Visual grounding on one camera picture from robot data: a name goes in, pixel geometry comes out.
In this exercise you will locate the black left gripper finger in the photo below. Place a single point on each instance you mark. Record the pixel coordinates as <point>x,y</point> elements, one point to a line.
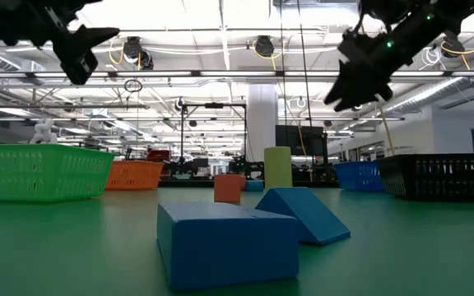
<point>80,67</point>
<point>93,36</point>

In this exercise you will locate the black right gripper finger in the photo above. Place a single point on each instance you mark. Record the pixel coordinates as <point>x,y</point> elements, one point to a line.
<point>354,84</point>
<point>368,98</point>

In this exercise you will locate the yellow-green foam cylinder block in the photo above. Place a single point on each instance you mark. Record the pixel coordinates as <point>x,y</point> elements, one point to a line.
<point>278,168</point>

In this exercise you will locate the blue foam wedge block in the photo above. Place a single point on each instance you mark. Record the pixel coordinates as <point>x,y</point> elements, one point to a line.
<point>307,214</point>

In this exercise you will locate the small blue foam block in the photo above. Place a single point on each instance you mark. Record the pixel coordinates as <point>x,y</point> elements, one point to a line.
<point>255,186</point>

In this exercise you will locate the orange foam cube block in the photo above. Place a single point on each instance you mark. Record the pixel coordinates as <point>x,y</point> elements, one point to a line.
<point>227,188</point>

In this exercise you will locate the large blue rectangular foam block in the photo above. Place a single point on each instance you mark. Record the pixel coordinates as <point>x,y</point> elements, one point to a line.
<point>229,246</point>

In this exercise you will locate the black background robot arm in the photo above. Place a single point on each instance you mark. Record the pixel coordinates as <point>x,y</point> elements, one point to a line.
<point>241,165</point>
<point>185,166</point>

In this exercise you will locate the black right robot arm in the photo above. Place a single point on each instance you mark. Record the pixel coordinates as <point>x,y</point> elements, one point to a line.
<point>426,20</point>

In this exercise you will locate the white robot figure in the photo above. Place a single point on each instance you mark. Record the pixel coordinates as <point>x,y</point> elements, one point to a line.
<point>43,132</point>

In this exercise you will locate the black monitor screen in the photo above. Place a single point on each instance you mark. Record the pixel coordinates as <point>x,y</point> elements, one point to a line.
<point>303,140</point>

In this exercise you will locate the blue plastic basket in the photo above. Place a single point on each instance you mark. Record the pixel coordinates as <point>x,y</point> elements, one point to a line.
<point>358,177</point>

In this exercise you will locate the black plastic basket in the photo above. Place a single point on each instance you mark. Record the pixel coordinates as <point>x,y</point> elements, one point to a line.
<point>442,177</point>

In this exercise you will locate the green plastic basket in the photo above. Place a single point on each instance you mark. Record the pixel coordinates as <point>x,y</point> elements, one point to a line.
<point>35,172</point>

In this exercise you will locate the red cart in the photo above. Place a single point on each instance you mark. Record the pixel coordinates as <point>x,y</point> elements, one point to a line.
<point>159,155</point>

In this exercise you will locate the orange plastic basket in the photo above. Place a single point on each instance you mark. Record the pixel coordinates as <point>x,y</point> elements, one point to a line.
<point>134,174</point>

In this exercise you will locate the silver air duct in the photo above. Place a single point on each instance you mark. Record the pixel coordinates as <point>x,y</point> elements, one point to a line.
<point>422,95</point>

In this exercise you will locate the black metal rig frame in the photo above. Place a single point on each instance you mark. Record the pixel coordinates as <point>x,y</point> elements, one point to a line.
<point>214,105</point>

